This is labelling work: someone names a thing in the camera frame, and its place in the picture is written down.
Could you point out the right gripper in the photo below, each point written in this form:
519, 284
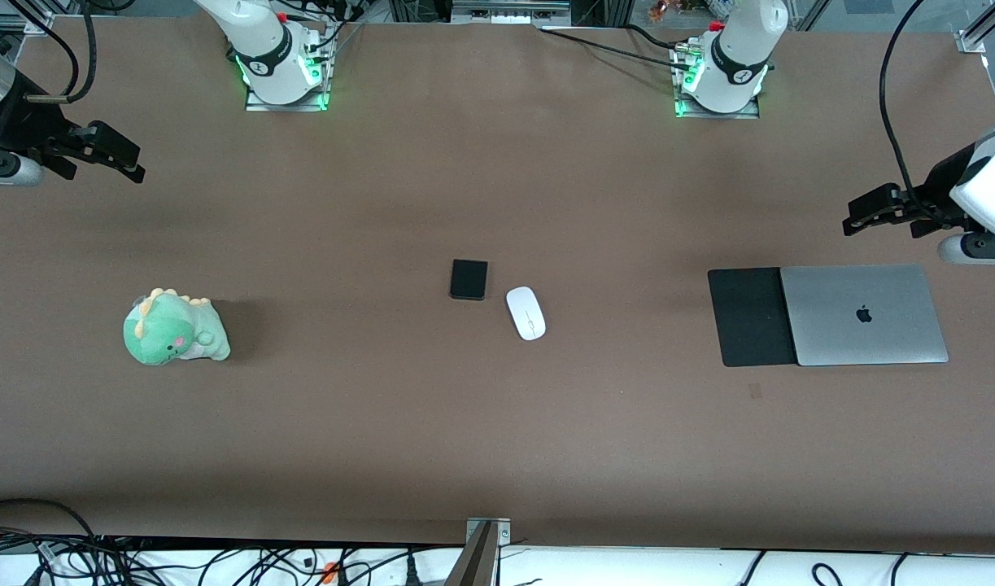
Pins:
13, 124

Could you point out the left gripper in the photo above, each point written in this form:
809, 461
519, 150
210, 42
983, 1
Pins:
942, 184

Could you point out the white computer mouse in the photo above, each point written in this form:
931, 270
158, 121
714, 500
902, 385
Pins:
525, 313

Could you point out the small black square box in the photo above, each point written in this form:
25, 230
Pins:
469, 279

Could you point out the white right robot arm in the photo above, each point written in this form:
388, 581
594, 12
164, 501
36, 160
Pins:
261, 49

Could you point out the black mouse pad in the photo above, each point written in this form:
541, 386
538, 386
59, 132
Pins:
745, 317

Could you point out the silver closed laptop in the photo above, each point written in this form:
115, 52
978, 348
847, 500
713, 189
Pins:
871, 325

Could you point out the green dinosaur plush toy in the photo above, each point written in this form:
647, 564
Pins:
172, 330

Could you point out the aluminium frame corner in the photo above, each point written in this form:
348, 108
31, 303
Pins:
985, 28
13, 22

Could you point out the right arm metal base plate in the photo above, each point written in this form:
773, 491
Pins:
257, 105

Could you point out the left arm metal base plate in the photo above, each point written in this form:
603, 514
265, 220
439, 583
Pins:
749, 113

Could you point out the silver network switch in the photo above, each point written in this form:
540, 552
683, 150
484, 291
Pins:
509, 11

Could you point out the aluminium profile post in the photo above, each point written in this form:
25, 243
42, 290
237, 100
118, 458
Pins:
477, 553

